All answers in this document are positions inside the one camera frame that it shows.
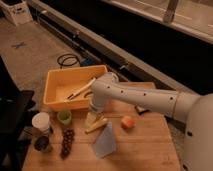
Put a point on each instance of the blue object on floor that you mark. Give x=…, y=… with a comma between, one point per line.
x=86, y=62

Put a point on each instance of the white paper cup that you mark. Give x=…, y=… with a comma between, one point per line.
x=41, y=121

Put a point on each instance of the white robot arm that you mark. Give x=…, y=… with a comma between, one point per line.
x=195, y=110

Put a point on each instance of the white storage box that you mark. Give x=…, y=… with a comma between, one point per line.
x=17, y=14

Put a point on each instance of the green cup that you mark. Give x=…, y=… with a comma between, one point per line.
x=64, y=117

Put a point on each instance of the black chair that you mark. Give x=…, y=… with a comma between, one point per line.
x=14, y=106

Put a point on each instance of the purple grape bunch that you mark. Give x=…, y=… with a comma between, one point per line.
x=68, y=137

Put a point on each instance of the dark metal can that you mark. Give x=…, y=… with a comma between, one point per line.
x=42, y=144

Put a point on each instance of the orange apple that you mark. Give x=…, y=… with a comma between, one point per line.
x=127, y=122

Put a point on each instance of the blue grey cloth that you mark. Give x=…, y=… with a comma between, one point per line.
x=105, y=143

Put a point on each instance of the yellow banana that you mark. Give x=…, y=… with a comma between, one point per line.
x=94, y=126

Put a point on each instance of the yellow plastic bin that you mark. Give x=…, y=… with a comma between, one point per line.
x=61, y=83

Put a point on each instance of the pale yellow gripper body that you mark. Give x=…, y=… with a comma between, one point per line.
x=91, y=118

